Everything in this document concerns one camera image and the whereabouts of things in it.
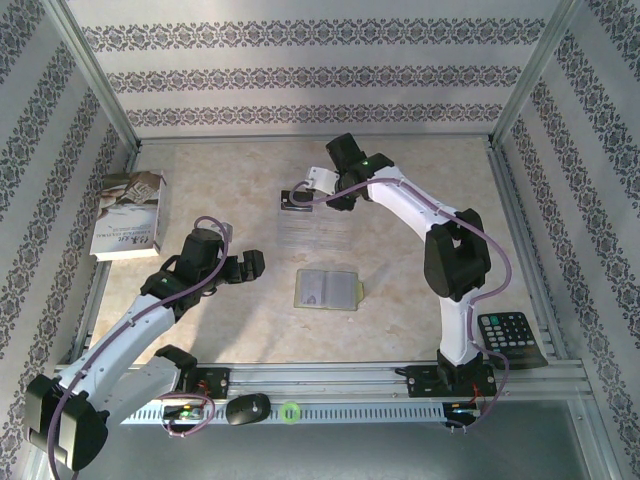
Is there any black credit card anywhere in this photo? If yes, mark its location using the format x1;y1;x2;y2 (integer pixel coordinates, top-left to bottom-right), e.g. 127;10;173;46
279;188;316;214

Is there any clear plastic card holder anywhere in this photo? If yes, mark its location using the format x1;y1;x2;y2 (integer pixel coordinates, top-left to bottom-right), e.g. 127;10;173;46
293;268;366;311

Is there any white heritage cultural book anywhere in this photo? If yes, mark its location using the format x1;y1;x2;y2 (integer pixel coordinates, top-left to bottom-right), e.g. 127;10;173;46
89;169;167;262

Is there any black computer mouse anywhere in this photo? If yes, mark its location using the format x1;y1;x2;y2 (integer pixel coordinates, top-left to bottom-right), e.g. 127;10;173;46
224;393;272;427

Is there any grey metal tray panel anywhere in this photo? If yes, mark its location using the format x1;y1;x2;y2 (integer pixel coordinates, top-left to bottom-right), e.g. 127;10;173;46
49;399;596;480

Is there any black calculator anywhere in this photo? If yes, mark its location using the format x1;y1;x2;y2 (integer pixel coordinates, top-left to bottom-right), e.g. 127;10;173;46
477;312;549;371

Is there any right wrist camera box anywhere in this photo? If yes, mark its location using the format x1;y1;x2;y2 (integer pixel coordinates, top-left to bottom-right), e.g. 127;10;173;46
305;167;337;194

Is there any aluminium frame rail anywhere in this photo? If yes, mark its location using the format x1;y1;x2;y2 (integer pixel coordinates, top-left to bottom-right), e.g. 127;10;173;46
487;144;571;361
135;133;494;147
49;362;587;401
69;147;141;364

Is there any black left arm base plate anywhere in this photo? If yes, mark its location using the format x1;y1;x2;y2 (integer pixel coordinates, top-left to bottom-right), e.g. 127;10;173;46
177;366;232;401

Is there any slotted metal cable rail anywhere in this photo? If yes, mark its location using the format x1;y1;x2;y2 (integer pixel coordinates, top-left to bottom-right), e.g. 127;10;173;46
119;402;446;426

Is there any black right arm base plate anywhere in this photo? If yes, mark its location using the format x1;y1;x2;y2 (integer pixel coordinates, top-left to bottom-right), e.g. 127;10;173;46
405;364;497;400

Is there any aluminium frame post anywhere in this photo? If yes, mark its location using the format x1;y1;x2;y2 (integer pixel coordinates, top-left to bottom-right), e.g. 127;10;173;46
47;0;142;154
485;0;590;151

